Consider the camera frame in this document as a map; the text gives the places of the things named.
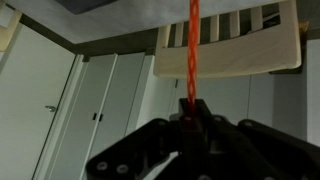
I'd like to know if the white closet door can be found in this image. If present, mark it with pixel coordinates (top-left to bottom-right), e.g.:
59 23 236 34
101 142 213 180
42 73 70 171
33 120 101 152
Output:
46 54 118 180
84 52 148 180

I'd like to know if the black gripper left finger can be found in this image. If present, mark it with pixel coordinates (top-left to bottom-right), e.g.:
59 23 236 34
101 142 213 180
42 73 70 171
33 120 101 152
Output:
86 98 195 180

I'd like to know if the white room door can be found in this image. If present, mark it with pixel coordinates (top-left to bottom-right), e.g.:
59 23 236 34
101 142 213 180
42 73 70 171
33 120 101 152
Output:
0 22 77 180

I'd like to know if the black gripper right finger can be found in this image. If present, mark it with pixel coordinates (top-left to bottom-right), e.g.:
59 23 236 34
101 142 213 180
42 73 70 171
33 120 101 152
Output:
193 98 320 180

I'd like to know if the silver lever door handle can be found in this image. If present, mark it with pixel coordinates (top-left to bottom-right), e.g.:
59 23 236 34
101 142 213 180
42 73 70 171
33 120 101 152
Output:
44 104 58 114

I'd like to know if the dark blue cloth placemat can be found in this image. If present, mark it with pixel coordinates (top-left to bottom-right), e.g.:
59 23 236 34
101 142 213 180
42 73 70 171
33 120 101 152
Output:
54 0 118 15

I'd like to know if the light wooden slat-back chair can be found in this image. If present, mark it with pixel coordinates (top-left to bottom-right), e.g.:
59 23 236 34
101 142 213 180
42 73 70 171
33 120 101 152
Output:
0 8 23 53
152 0 308 80

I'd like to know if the red plastic straw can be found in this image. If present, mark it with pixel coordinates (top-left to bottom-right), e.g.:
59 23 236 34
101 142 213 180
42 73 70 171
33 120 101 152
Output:
185 0 201 118

